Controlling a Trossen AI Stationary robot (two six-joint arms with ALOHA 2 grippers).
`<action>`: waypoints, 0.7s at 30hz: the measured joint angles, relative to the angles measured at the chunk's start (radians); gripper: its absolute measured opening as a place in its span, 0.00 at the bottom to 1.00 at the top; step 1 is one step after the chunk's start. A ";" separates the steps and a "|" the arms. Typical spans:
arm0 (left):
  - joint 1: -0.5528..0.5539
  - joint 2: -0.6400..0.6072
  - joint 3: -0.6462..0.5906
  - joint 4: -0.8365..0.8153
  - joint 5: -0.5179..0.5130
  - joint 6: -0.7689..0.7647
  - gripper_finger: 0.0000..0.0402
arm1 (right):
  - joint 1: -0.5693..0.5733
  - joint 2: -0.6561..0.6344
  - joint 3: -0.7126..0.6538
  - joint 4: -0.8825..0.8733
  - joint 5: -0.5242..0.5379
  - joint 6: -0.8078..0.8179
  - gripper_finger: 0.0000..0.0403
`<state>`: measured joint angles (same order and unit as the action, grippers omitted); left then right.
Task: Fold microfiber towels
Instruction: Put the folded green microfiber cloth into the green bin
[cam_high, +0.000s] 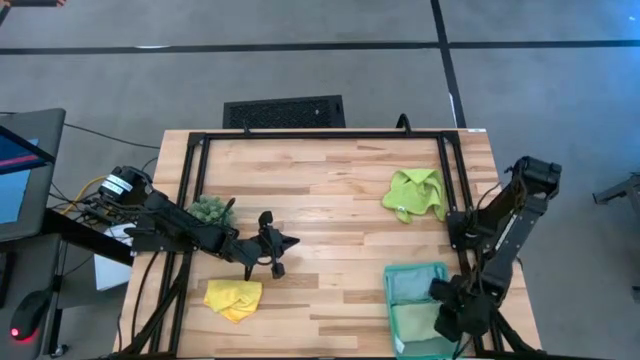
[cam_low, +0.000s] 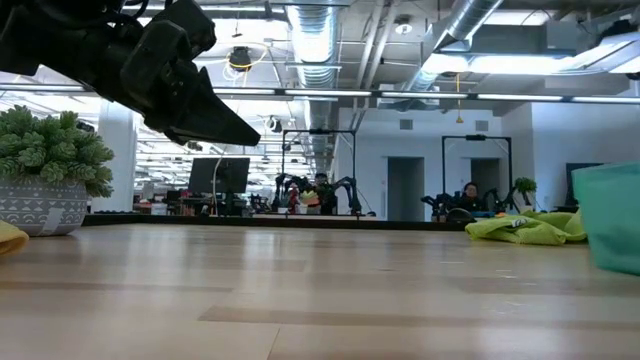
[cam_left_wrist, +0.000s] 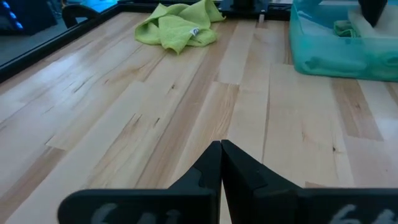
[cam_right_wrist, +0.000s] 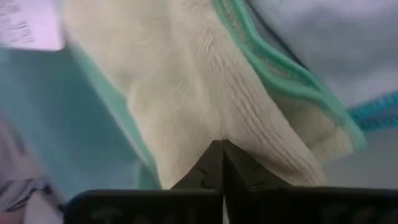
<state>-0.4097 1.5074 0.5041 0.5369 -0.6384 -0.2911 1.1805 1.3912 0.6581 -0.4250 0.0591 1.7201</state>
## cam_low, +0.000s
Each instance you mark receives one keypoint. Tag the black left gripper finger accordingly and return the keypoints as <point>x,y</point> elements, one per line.
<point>200,120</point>

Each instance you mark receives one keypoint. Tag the lime green microfiber towel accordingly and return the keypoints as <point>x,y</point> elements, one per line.
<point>525,230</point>

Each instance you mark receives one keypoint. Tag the green translucent plastic bin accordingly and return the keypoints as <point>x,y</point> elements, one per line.
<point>610,220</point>

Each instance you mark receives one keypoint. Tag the black background robot arm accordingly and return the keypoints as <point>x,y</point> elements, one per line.
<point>347,192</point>
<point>277,187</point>
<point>435,200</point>

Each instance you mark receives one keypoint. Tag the yellow microfiber towel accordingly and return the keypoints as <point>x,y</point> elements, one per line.
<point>10,240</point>

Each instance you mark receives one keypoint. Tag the black computer monitor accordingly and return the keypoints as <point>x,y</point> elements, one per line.
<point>205,175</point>
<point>580,180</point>

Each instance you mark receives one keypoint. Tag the person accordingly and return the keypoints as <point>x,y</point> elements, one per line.
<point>322,190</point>
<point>470,192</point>

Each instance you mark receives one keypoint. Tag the artificial succulent in patterned pot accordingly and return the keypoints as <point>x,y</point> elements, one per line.
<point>45,150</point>

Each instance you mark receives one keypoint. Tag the yellow hanging pendant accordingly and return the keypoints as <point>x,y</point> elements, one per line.
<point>458,119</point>

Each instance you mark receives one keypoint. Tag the small background potted plant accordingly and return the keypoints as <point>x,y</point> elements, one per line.
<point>525,185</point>

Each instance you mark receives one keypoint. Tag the black overhead camera unit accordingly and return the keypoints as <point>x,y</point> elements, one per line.
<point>240,59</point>

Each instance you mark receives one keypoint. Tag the black aluminium table frame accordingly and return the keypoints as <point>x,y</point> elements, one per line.
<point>150,219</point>

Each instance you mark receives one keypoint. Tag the corrugated silver ventilation duct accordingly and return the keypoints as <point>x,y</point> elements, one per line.
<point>312,30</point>

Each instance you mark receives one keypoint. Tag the smooth silver ventilation duct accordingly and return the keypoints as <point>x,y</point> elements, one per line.
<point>470,17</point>

